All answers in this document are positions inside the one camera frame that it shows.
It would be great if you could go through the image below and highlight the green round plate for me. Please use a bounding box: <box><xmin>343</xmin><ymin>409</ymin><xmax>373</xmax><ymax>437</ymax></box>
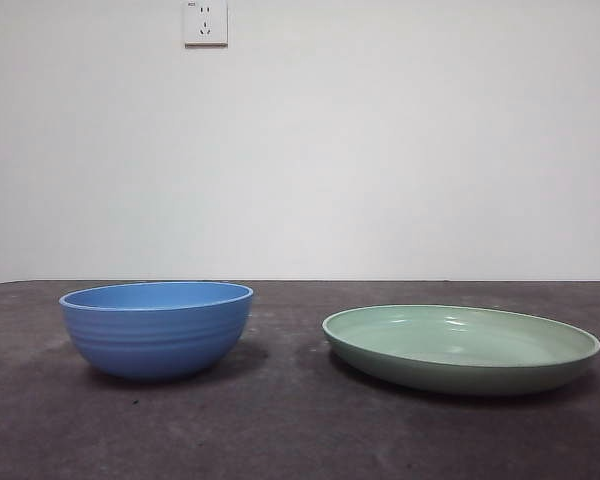
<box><xmin>321</xmin><ymin>303</ymin><xmax>600</xmax><ymax>397</ymax></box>

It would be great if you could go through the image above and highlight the blue ribbed bowl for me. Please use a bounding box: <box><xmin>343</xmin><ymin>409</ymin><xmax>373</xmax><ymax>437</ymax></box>
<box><xmin>58</xmin><ymin>281</ymin><xmax>255</xmax><ymax>385</ymax></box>

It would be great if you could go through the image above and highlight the white wall socket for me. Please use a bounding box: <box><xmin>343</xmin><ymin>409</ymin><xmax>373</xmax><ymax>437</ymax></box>
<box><xmin>183</xmin><ymin>0</ymin><xmax>230</xmax><ymax>50</ymax></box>

